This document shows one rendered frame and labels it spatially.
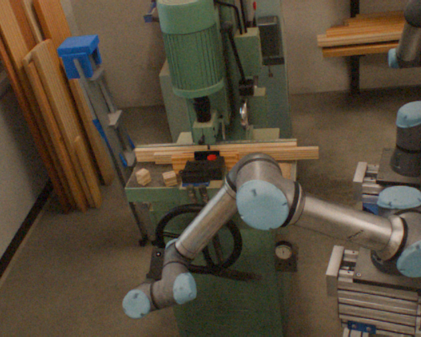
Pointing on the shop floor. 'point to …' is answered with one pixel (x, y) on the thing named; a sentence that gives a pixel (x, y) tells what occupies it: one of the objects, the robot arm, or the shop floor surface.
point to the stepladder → (105, 118)
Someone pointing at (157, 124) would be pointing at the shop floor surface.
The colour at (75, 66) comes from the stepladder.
